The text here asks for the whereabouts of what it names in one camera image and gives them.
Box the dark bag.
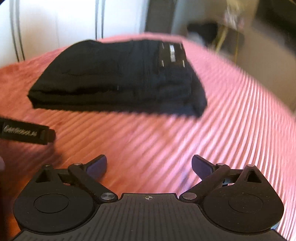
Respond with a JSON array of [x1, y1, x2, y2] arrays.
[[187, 21, 219, 45]]

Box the metal shelf rack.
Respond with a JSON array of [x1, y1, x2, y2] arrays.
[[214, 0, 247, 63]]

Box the pink ribbed bedspread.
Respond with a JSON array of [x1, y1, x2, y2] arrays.
[[0, 32, 296, 241]]

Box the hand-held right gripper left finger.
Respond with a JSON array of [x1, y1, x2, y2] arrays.
[[34, 154, 118, 203]]

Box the black pants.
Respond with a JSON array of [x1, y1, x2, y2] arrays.
[[27, 39, 208, 118]]

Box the white wardrobe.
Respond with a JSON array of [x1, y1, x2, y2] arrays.
[[0, 0, 149, 67]]

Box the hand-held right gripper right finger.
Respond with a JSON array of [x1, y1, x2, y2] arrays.
[[179, 154, 263, 203]]

